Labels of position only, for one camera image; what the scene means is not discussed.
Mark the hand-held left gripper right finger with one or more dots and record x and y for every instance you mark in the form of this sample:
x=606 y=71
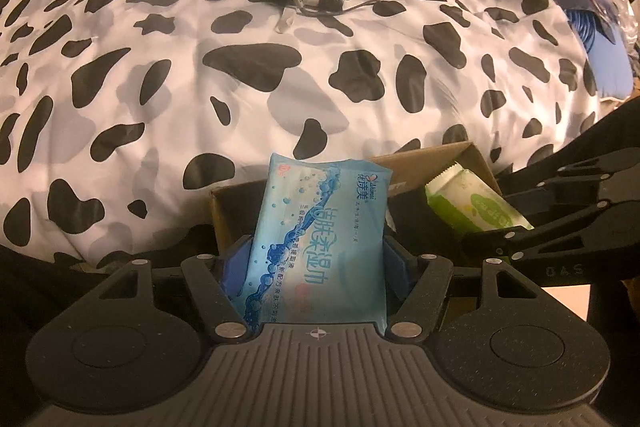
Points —
x=397 y=267

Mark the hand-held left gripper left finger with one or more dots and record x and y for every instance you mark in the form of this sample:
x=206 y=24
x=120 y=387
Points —
x=232 y=268

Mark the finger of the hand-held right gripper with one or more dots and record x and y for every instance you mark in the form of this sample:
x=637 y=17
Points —
x=575 y=179
x=550 y=231

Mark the green wet wipes packet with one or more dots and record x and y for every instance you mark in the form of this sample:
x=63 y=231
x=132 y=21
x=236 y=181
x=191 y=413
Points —
x=475 y=207

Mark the blue wet wipes packet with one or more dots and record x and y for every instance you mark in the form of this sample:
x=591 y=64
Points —
x=310 y=247

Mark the brown cardboard box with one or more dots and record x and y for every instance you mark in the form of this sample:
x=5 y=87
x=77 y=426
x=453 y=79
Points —
x=415 y=167

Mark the blue bag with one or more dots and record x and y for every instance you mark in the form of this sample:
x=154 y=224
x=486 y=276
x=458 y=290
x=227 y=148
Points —
x=615 y=72

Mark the cow-print blanket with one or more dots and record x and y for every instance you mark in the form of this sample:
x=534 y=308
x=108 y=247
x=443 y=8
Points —
x=250 y=82

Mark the clear plastic piece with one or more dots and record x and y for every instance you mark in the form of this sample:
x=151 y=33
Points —
x=283 y=21

